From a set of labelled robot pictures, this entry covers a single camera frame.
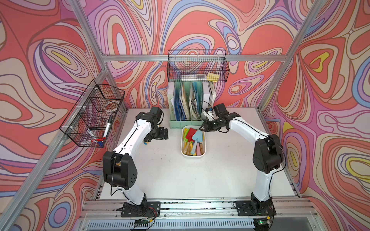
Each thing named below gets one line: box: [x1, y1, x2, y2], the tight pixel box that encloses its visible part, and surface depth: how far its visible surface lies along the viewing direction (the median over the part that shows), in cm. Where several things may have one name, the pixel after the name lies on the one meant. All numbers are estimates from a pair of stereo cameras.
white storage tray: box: [180, 125, 207, 159], surface depth 97 cm
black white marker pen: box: [102, 115, 113, 139], surface depth 70 cm
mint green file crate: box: [167, 81, 217, 129], surface depth 101 cm
